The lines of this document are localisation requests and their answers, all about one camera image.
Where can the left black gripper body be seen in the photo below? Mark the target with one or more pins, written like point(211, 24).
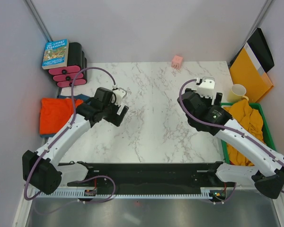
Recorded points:
point(110, 112)

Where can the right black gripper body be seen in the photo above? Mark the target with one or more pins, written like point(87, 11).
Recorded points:
point(207, 101)

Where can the mustard yellow t shirt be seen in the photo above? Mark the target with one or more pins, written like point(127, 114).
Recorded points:
point(251, 120)

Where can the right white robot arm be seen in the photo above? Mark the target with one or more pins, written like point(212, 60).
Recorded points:
point(267, 172)

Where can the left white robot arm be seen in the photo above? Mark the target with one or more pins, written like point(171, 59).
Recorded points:
point(41, 168)

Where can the blue folded t shirt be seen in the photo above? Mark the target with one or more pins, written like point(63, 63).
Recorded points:
point(66, 97)

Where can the pale yellow mug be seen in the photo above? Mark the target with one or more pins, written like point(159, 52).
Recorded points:
point(237, 93)

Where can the orange envelope folder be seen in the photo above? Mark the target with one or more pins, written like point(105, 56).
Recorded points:
point(247, 71)

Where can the orange folded t shirt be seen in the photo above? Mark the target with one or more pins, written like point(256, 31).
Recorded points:
point(55, 116)

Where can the black pink drawer organizer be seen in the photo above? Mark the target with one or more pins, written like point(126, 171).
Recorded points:
point(77, 61)

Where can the pink cube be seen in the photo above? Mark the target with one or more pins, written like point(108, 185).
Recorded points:
point(176, 62)

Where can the black white folder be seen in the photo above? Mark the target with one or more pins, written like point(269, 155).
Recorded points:
point(259, 46)

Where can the green plastic bin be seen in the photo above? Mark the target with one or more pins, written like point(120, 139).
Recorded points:
point(265, 129)

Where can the blue treehouse book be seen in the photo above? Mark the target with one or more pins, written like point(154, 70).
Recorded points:
point(55, 54)

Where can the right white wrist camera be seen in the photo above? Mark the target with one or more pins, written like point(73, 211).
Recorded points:
point(205, 87)

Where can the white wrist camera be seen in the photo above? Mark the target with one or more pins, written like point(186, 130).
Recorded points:
point(118, 95)
point(205, 87)

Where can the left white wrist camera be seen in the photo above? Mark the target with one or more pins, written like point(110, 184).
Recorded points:
point(118, 95)

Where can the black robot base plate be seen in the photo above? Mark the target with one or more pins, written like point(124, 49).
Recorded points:
point(142, 178)

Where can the white slotted cable duct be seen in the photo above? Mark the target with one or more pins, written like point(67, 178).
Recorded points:
point(81, 193)

